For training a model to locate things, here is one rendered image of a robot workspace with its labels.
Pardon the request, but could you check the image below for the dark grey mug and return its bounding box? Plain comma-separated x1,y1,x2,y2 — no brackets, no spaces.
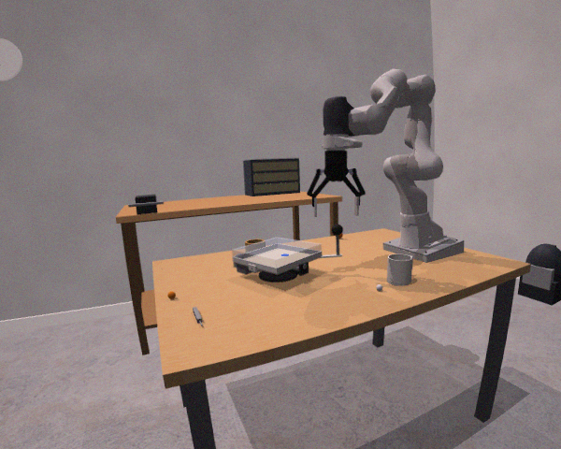
387,253,413,286

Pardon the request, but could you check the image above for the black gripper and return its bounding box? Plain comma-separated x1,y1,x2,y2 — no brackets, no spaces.
307,151,366,217

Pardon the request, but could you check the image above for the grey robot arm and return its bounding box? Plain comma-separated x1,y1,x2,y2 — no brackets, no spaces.
323,69,449,249

